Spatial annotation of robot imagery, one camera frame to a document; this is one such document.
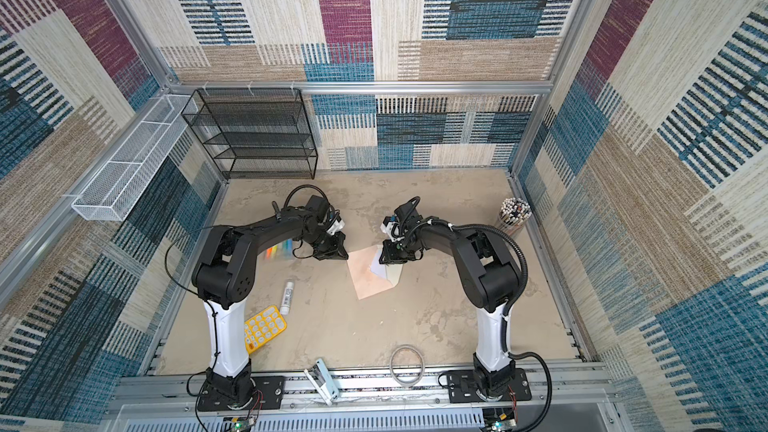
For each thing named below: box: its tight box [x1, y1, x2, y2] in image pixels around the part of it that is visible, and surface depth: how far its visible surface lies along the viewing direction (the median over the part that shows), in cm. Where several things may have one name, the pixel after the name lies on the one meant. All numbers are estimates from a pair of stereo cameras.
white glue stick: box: [280, 282, 294, 315], surface depth 89 cm
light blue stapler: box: [304, 358, 340, 406], surface depth 74 cm
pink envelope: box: [347, 245, 403, 300], surface depth 95 cm
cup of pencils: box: [497, 197, 532, 239], surface depth 87 cm
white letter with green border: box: [370, 245, 388, 279], surface depth 96 cm
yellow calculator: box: [244, 305, 287, 355], surface depth 85 cm
